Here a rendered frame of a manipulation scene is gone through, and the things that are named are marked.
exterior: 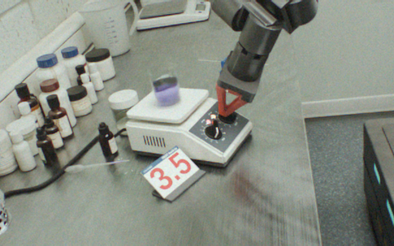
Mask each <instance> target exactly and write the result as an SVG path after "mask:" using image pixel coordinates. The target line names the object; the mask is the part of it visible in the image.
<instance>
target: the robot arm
mask: <svg viewBox="0 0 394 246"><path fill-rule="evenodd" d="M210 6H211V9H212V11H213V12H215V13H216V14H217V15H218V16H219V17H220V18H221V19H222V20H223V21H224V22H225V23H226V24H227V25H228V26H229V27H230V28H231V29H232V30H233V31H235V32H241V34H240V36H239V41H237V43H236V47H235V48H234V49H233V51H230V53H229V55H227V58H226V60H225V64H224V66H223V68H222V70H221V73H220V75H219V77H218V81H217V82H216V85H215V88H216V94H217V95H218V104H219V113H220V114H221V115H223V116H228V115H230V114H231V113H232V112H234V111H235V110H237V109H239V108H241V107H242V106H244V105H246V104H247V103H252V101H253V99H254V98H255V96H256V94H257V90H258V87H259V83H260V78H261V75H262V71H263V68H264V65H265V63H266V60H267V58H268V56H269V53H271V52H272V50H273V48H274V45H275V43H276V41H277V39H278V37H279V35H280V33H281V30H282V28H283V29H284V30H285V31H286V32H287V33H288V34H292V33H293V31H294V30H295V29H297V28H298V27H299V26H302V25H305V24H308V23H309V22H310V21H312V20H313V19H314V18H315V16H316V14H317V12H318V0H211V4H210ZM226 92H228V93H230V94H233V95H235V96H237V97H236V98H235V99H234V100H233V101H232V102H231V103H230V104H229V105H227V104H226ZM225 108H226V109H225Z"/></svg>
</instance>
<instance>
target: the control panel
mask: <svg viewBox="0 0 394 246"><path fill-rule="evenodd" d="M234 112H235V111H234ZM235 113H237V112H235ZM211 115H215V118H212V117H211ZM207 120H209V121H210V124H208V123H207V122H206V121H207ZM214 120H216V121H218V124H219V128H220V130H221V131H222V133H223V135H222V137H221V138H220V139H211V138H209V137H208V136H207V135H206V133H205V132H204V131H205V129H206V127H207V126H211V125H212V122H213V121H214ZM248 122H249V119H247V118H246V117H244V116H242V115H241V114H239V113H238V116H237V118H236V119H235V121H234V123H233V124H225V123H223V122H222V121H221V120H220V118H219V104H218V102H216V103H215V104H214V105H213V106H212V107H211V108H210V109H209V110H208V111H207V112H206V113H205V114H204V115H203V116H202V117H201V118H200V119H199V121H198V122H196V123H195V124H194V125H193V126H192V127H191V128H190V129H189V132H190V133H192V134H194V135H195V136H196V137H199V138H200V139H202V141H204V142H206V143H207V144H209V145H210V146H212V147H214V148H215V149H218V150H219V151H221V152H223V153H224V152H225V151H226V149H228V147H229V146H230V145H231V143H232V142H233V141H234V139H235V138H237V136H238V135H239V133H240V132H241V131H242V130H243V129H244V127H245V126H246V125H247V123H248Z"/></svg>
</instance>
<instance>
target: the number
mask: <svg viewBox="0 0 394 246"><path fill-rule="evenodd" d="M194 168H195V166H194V165H193V164H192V163H191V162H190V161H189V159H188V158H187V157H186V156H185V155H184V154H183V153H182V152H181V151H180V150H179V149H178V150H176V151H175V152H173V153H172V154H171V155H170V156H168V157H167V158H165V159H164V161H162V162H161V163H160V164H159V165H156V166H155V167H154V168H153V169H151V170H150V171H148V172H147V173H146V174H145V175H146V176H147V177H148V178H149V180H150V181H151V182H152V183H153V184H154V185H155V186H156V187H157V188H158V189H159V190H160V191H161V192H162V193H163V194H164V193H165V192H166V191H168V190H169V189H170V188H171V187H173V186H174V185H175V184H176V183H177V182H179V181H181V179H182V178H183V177H185V176H186V175H187V174H188V173H189V172H191V171H192V170H193V169H194Z"/></svg>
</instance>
